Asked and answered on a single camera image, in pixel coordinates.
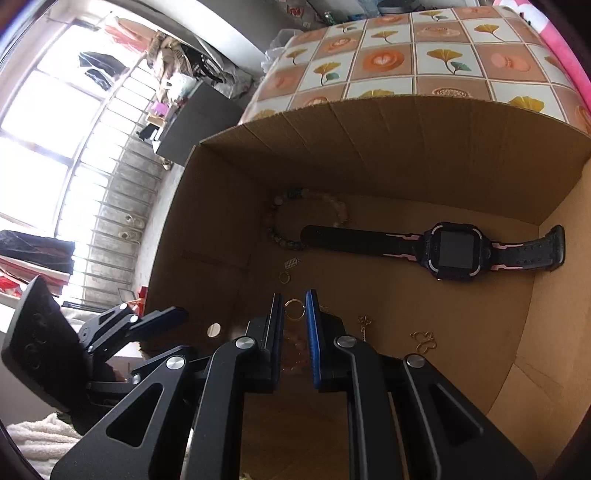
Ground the gold butterfly charm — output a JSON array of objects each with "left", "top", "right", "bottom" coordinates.
[{"left": 410, "top": 331, "right": 438, "bottom": 356}]

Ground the pink orange bead bracelet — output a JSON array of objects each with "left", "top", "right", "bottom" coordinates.
[{"left": 278, "top": 333, "right": 311, "bottom": 375}]

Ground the gold chain earring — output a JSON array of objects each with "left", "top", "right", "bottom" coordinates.
[{"left": 358, "top": 315, "right": 373, "bottom": 342}]

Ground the gold ring earring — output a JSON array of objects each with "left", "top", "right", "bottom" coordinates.
[{"left": 283, "top": 298, "right": 307, "bottom": 322}]

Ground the small gold earring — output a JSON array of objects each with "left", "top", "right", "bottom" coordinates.
[{"left": 279, "top": 271, "right": 290, "bottom": 285}]

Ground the colourful bead bracelet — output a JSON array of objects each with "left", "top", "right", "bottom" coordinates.
[{"left": 263, "top": 186, "right": 352, "bottom": 252}]

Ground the purple pink smartwatch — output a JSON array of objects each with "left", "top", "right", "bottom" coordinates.
[{"left": 301, "top": 222, "right": 566, "bottom": 281}]

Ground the brown cardboard box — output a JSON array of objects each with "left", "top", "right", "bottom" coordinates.
[{"left": 142, "top": 95, "right": 590, "bottom": 479}]

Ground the grey cabinet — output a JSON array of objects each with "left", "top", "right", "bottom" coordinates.
[{"left": 152, "top": 82, "right": 245, "bottom": 166}]

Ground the white plastic bag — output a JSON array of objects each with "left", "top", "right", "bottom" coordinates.
[{"left": 260, "top": 29, "right": 303, "bottom": 74}]

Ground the ginkgo pattern tablecloth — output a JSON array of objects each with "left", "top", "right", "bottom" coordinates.
[{"left": 242, "top": 1, "right": 590, "bottom": 133}]

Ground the pink floral quilt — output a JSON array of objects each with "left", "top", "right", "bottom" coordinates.
[{"left": 493, "top": 0, "right": 590, "bottom": 103}]

